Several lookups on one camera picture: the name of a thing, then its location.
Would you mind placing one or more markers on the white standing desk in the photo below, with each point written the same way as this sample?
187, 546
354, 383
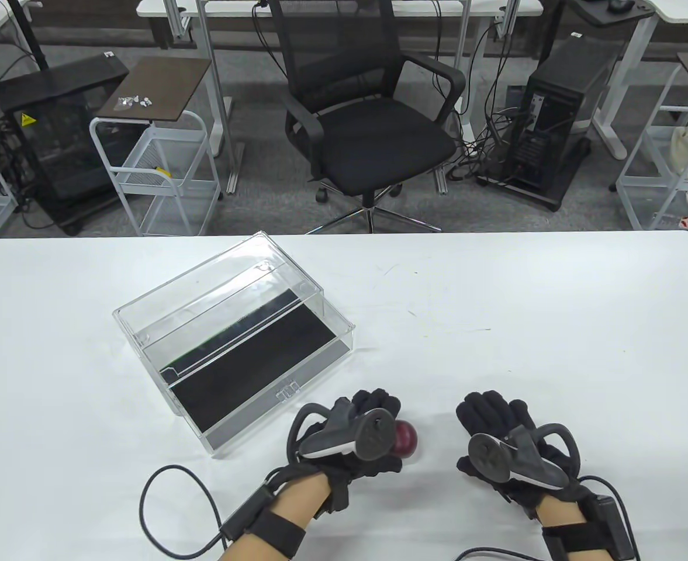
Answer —
630, 58

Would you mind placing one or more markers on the black right wrist module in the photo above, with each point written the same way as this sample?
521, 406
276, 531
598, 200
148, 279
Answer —
615, 523

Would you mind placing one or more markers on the person's left thumb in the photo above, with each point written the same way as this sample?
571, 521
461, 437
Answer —
379, 464

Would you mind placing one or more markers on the black controller on left glove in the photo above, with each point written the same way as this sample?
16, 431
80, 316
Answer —
355, 435

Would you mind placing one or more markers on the person's right forearm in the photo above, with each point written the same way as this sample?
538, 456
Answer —
566, 517

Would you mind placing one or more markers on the black left wrist module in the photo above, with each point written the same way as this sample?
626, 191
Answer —
247, 511

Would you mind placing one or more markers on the black wrist module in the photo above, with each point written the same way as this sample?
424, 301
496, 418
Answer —
247, 511
615, 523

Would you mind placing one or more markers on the person's right thumb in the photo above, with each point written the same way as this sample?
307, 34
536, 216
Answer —
467, 468

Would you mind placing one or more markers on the person's left hand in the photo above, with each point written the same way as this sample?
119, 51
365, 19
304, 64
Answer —
373, 406

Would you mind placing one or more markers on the black controller on right glove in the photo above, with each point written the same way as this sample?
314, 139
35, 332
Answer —
513, 459

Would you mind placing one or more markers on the black computer tower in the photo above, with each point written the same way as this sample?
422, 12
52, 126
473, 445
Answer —
560, 117

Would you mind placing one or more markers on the clear acrylic box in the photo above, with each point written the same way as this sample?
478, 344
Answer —
232, 345

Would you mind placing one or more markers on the small metal parts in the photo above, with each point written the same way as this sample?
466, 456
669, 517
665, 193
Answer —
133, 100

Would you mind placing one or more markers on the white cart with brown top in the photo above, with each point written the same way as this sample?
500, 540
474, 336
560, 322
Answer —
156, 117

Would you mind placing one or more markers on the person's right hand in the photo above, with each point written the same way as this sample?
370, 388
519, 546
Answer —
495, 412

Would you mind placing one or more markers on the dark red ball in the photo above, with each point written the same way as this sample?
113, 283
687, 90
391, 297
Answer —
407, 441

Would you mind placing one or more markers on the black computer mouse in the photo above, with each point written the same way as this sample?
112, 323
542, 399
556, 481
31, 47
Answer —
621, 4

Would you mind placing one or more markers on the person's left forearm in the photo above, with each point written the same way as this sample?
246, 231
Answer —
288, 502

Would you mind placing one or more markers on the black controller on glove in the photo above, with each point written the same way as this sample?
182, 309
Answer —
355, 435
513, 459

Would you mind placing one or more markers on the black mat in box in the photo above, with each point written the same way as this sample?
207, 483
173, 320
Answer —
250, 356

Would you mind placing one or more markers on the black mesh office chair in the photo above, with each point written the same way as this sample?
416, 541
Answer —
373, 134

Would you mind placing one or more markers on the black glass cabinet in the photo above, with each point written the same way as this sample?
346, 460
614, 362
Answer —
57, 140

